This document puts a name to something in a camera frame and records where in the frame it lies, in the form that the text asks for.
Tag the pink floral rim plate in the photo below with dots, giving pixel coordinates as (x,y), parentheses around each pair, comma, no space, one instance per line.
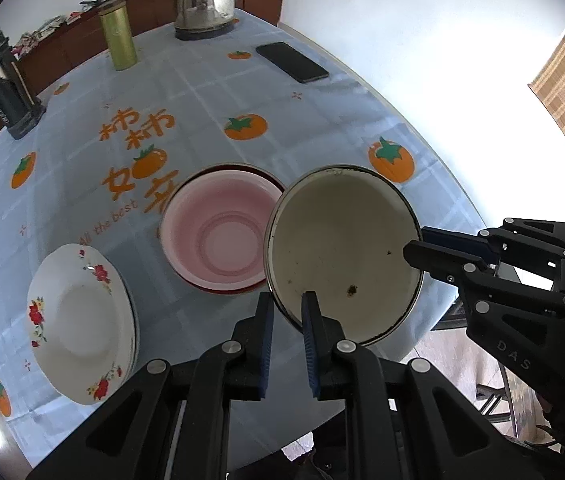
(135,327)

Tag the dark thermos jug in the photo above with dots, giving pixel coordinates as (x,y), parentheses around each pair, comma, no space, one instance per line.
(5,90)

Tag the black smartphone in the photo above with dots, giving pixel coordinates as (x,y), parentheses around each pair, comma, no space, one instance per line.
(292,62)

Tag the cream enamel plate dark rim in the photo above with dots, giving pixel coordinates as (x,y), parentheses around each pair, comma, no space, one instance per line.
(342,245)

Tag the green metal thermos cup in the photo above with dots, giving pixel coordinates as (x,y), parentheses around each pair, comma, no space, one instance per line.
(120,35)

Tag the white red flower plate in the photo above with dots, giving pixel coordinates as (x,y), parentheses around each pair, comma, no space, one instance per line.
(82,320)

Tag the pink plastic basin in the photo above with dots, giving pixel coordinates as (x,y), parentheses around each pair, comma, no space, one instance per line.
(217,230)

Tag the persimmon print tablecloth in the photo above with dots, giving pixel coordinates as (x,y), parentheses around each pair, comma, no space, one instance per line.
(187,90)

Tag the black kettle base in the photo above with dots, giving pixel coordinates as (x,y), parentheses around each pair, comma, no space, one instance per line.
(202,32)

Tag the dark metal chair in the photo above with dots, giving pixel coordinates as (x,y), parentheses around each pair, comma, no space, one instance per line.
(492,395)

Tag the brown wooden cabinet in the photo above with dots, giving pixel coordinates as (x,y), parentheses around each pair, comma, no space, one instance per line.
(77,45)

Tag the red plastic basin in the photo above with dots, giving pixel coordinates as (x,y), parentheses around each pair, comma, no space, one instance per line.
(212,288)

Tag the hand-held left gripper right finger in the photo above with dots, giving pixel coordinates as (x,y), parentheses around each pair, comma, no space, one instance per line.
(310,347)

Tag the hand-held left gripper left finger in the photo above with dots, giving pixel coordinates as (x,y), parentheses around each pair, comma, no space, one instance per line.
(265,345)

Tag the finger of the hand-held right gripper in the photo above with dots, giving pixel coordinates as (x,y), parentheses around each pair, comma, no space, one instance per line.
(450,239)
(437,259)

